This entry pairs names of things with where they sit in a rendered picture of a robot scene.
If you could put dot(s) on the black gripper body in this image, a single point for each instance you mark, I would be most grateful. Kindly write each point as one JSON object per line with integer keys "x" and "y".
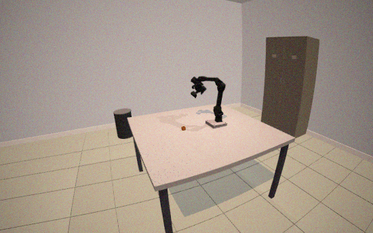
{"x": 198, "y": 90}

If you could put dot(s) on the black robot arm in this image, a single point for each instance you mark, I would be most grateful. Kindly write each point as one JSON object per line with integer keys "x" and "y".
{"x": 220, "y": 87}

